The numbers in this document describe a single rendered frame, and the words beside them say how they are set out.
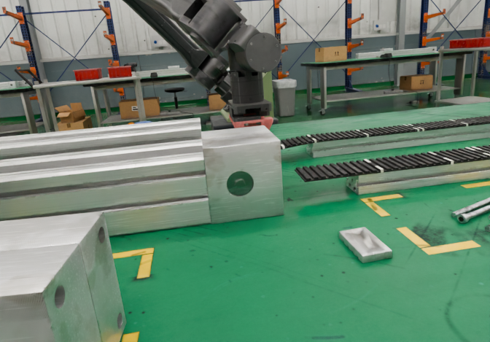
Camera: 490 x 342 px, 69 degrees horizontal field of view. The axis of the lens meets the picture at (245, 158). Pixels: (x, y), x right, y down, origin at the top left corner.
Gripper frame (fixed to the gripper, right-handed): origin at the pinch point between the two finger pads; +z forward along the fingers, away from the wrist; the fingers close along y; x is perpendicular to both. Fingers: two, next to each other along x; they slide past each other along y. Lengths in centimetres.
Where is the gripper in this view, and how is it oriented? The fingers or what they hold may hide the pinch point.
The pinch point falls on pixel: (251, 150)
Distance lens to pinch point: 65.8
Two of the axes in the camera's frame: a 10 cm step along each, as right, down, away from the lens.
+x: 9.9, -1.2, 1.1
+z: 0.8, 9.6, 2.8
